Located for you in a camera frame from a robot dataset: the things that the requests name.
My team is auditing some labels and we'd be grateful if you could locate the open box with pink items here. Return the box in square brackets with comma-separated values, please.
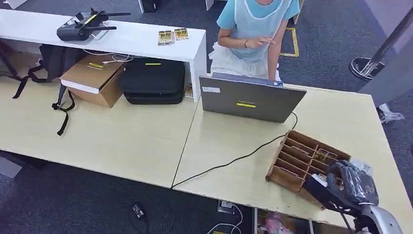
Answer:
[254, 208, 315, 234]

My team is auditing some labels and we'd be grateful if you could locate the metal stanchion post with base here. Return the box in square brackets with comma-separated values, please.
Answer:
[349, 6, 413, 81]

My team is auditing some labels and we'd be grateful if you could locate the grey flat panel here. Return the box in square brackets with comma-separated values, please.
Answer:
[0, 156, 23, 179]

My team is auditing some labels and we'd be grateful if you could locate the wooden card sorting box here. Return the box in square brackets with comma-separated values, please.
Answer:
[265, 130, 352, 207]

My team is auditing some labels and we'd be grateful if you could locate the white metal base foot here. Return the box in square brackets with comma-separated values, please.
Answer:
[375, 103, 406, 123]

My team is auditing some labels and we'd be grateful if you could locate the person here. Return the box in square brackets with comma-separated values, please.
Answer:
[208, 0, 300, 81]

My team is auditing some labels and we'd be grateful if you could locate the black remote controller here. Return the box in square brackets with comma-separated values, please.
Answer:
[56, 7, 131, 42]

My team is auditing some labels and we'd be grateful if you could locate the white floor cable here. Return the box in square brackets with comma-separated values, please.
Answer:
[206, 205, 243, 234]

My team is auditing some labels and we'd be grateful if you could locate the white power strip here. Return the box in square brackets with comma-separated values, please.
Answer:
[217, 200, 236, 215]

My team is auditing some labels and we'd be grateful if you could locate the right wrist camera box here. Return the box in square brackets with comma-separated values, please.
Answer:
[301, 174, 347, 211]

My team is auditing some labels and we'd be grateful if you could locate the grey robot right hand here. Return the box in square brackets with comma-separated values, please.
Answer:
[326, 160, 380, 208]

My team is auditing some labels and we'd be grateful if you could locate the black laptop cable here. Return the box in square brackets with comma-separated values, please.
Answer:
[171, 112, 298, 189]

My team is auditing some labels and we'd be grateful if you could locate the grey laptop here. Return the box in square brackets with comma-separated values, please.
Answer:
[199, 72, 307, 124]

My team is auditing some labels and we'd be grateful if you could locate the black carrying case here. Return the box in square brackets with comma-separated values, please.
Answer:
[118, 58, 186, 105]

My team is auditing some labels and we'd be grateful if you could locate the white desk shelf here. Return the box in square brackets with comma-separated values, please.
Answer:
[0, 8, 207, 103]

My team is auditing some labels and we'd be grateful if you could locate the brown cardboard box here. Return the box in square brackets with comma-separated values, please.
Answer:
[59, 54, 126, 109]

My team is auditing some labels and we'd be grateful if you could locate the black backpack with straps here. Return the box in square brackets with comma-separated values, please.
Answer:
[12, 44, 85, 137]

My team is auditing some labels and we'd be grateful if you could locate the card in clear sleeve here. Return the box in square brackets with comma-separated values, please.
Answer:
[314, 148, 338, 162]

